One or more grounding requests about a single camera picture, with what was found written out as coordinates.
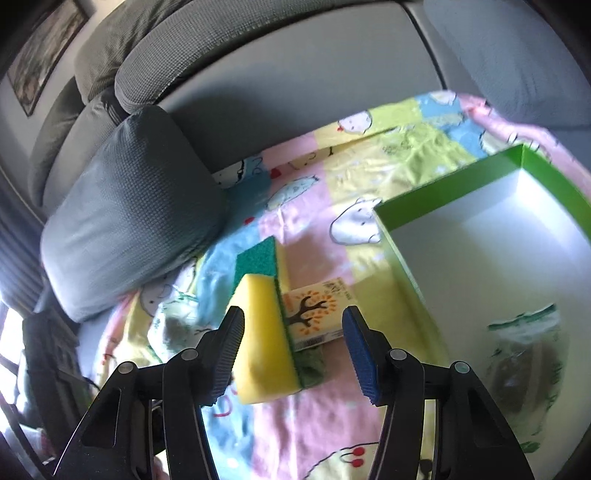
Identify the clear bag with green print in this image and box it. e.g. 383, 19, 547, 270
485, 304, 569, 454

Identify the yellow green sponge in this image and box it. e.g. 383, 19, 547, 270
229, 273, 303, 404
232, 236, 290, 293

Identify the tissue pack with tree print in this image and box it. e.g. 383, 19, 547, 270
283, 277, 358, 351

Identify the green knitted cloth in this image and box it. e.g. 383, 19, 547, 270
294, 346, 325, 389

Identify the grey square cushion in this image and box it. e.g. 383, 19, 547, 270
40, 106, 228, 322

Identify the colourful cartoon bed sheet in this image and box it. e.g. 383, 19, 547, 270
94, 91, 590, 479

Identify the grey sofa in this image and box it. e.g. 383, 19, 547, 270
28, 1, 590, 212

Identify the framed landscape picture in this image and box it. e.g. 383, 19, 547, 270
7, 0, 88, 117

